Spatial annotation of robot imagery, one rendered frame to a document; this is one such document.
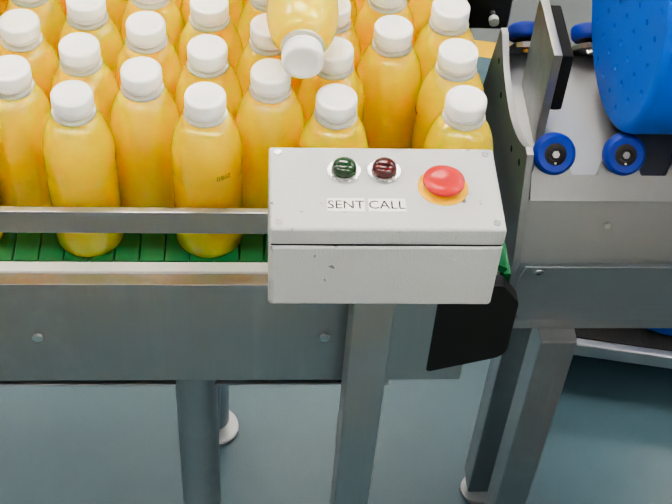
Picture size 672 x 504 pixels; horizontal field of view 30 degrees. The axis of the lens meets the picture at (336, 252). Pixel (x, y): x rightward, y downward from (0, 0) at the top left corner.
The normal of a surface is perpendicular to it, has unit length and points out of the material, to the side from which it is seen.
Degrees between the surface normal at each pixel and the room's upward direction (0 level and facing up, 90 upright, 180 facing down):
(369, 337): 90
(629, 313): 108
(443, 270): 90
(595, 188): 52
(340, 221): 0
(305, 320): 90
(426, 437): 0
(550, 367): 90
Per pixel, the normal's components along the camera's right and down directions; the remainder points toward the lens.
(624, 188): 0.07, 0.18
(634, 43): -1.00, 0.00
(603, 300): 0.02, 0.93
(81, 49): 0.05, -0.67
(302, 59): 0.02, 0.75
